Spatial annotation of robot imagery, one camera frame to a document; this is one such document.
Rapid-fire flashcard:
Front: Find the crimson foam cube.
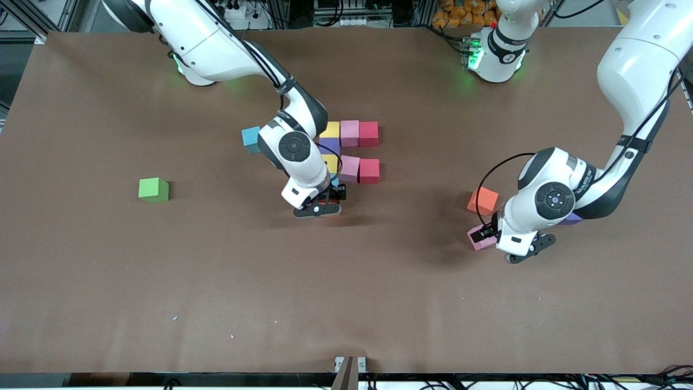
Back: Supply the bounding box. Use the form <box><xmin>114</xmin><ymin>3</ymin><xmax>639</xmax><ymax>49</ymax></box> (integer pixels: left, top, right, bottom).
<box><xmin>359</xmin><ymin>158</ymin><xmax>380</xmax><ymax>184</ymax></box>
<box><xmin>358</xmin><ymin>121</ymin><xmax>380</xmax><ymax>148</ymax></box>

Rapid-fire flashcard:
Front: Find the brown table cover sheet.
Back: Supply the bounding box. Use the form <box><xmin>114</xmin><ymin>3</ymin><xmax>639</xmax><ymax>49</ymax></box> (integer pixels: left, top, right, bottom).
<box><xmin>0</xmin><ymin>27</ymin><xmax>693</xmax><ymax>374</ymax></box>

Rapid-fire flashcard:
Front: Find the green foam cube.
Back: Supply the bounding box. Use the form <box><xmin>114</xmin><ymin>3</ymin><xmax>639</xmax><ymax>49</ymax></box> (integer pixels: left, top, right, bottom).
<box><xmin>138</xmin><ymin>177</ymin><xmax>170</xmax><ymax>204</ymax></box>

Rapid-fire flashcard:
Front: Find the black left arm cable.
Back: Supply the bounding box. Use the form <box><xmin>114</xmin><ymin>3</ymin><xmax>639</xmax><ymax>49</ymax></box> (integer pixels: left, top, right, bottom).
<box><xmin>476</xmin><ymin>0</ymin><xmax>693</xmax><ymax>228</ymax></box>

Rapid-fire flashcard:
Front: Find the black cable bundle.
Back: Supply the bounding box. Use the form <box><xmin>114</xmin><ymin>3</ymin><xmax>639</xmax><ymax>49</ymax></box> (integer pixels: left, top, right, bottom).
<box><xmin>417</xmin><ymin>374</ymin><xmax>693</xmax><ymax>390</ymax></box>

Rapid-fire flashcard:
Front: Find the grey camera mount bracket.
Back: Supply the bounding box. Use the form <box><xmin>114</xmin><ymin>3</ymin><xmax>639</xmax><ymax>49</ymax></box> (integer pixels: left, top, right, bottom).
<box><xmin>334</xmin><ymin>356</ymin><xmax>367</xmax><ymax>390</ymax></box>

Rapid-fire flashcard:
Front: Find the aluminium frame profile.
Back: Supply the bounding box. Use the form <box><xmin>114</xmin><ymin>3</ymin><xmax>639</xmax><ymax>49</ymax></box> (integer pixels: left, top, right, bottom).
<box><xmin>0</xmin><ymin>0</ymin><xmax>74</xmax><ymax>45</ymax></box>

